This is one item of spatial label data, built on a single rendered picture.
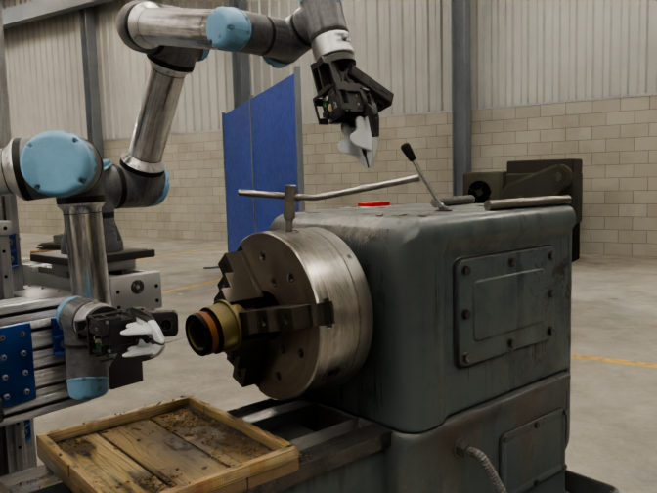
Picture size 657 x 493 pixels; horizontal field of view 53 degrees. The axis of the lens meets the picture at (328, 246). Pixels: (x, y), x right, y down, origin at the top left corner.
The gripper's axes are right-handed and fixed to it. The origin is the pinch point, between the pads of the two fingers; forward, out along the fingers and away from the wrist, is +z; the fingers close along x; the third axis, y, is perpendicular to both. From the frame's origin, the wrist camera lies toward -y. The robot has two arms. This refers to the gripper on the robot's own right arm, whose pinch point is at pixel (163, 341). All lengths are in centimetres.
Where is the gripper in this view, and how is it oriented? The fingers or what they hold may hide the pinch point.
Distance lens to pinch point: 108.6
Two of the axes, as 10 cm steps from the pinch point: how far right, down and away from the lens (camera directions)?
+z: 6.5, 0.6, -7.6
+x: -0.4, -9.9, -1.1
